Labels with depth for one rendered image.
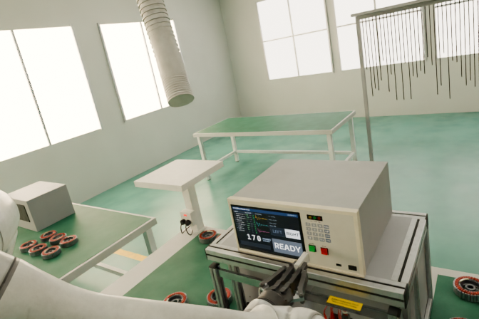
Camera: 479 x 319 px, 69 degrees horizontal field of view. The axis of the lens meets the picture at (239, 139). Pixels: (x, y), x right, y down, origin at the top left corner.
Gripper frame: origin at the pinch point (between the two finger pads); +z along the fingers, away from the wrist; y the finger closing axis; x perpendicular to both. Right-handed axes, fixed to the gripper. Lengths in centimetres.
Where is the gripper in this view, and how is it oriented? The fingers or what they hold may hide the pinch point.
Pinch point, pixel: (301, 263)
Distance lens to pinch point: 106.2
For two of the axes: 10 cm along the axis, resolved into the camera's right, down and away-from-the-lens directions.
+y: 8.1, -0.1, -5.8
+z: 5.5, -3.1, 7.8
